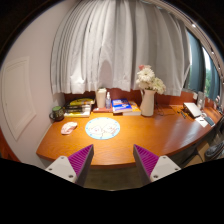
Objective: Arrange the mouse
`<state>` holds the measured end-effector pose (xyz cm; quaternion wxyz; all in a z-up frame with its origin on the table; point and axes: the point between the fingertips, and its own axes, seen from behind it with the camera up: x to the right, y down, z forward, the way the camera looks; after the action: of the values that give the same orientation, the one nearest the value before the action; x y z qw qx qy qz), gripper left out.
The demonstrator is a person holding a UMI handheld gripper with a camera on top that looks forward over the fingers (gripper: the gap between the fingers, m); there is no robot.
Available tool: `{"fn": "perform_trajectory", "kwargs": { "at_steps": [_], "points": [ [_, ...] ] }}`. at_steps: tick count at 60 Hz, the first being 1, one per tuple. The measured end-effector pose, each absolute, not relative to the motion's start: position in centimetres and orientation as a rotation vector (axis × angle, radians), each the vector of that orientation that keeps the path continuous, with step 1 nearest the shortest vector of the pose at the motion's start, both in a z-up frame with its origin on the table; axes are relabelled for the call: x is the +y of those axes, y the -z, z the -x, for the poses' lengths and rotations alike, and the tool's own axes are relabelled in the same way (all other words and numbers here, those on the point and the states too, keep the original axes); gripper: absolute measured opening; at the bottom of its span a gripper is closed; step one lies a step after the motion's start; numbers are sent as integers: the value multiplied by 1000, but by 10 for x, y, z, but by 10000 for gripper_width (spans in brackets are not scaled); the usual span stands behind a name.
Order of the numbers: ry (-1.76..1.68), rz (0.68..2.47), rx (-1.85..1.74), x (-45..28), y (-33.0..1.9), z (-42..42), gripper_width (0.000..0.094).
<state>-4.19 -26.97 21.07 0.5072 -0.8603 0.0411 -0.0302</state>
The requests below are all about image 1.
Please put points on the white ceramic pitcher vase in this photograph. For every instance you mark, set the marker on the white ceramic pitcher vase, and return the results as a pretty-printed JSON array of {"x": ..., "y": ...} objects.
[{"x": 147, "y": 104}]

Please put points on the silver laptop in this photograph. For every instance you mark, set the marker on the silver laptop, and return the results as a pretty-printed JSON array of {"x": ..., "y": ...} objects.
[{"x": 192, "y": 109}]

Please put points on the cream lidded tumbler cup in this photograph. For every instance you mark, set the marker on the cream lidded tumbler cup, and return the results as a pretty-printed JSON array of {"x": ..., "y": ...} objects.
[{"x": 101, "y": 98}]

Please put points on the black cover book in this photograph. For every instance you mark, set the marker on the black cover book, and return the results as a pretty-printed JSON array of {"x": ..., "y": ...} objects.
[{"x": 78, "y": 106}]

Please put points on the orange cover book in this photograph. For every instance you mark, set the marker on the orange cover book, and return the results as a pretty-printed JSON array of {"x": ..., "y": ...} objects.
[{"x": 135, "y": 109}]

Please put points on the clear spray bottle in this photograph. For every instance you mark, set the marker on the clear spray bottle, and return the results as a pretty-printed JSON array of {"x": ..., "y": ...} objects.
[{"x": 108, "y": 101}]

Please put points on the dark office chair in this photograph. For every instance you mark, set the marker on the dark office chair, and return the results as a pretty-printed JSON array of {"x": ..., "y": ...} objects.
[{"x": 215, "y": 150}]

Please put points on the pink white computer mouse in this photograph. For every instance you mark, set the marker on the pink white computer mouse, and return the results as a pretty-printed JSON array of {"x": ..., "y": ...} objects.
[{"x": 69, "y": 127}]

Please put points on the yellow cover book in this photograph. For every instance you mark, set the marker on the yellow cover book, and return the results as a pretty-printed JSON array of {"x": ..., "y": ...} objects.
[{"x": 81, "y": 101}]

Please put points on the dark book with white pages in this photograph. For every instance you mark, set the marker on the dark book with white pages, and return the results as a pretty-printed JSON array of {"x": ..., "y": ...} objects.
[{"x": 77, "y": 110}]

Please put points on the blue cover book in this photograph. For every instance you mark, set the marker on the blue cover book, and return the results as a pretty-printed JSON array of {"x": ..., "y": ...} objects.
[{"x": 120, "y": 105}]

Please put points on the white and pink flower bouquet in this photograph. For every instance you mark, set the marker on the white and pink flower bouquet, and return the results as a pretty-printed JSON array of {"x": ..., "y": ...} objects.
[{"x": 148, "y": 78}]

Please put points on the reddish brown flat book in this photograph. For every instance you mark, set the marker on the reddish brown flat book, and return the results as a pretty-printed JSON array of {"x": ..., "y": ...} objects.
[{"x": 100, "y": 109}]

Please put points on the white pleated curtain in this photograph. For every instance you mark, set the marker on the white pleated curtain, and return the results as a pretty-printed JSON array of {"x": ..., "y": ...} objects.
[{"x": 116, "y": 46}]

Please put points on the white and yellow book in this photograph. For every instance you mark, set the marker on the white and yellow book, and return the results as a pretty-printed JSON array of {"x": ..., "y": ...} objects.
[{"x": 77, "y": 114}]

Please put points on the dark mug with green inside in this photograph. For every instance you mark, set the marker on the dark mug with green inside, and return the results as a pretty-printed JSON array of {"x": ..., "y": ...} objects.
[{"x": 58, "y": 113}]

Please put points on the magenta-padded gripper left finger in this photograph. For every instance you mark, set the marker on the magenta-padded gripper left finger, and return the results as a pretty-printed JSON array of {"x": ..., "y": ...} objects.
[{"x": 65, "y": 166}]

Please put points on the white wall panel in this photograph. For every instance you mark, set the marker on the white wall panel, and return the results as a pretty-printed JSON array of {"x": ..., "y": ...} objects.
[{"x": 18, "y": 96}]

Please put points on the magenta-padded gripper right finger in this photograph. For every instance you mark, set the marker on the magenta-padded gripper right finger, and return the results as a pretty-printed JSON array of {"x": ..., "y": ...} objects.
[{"x": 160, "y": 166}]

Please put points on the round light blue mouse pad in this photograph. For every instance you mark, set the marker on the round light blue mouse pad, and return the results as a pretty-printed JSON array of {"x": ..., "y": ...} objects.
[{"x": 102, "y": 128}]

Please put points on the window with dark frame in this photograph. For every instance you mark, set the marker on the window with dark frame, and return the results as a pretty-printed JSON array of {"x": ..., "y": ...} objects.
[{"x": 196, "y": 66}]

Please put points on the white paper sheet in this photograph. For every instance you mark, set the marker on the white paper sheet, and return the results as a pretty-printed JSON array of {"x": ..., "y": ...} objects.
[{"x": 201, "y": 121}]

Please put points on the dark smartphone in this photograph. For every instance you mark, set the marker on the dark smartphone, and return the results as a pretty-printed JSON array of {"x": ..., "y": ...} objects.
[{"x": 209, "y": 120}]

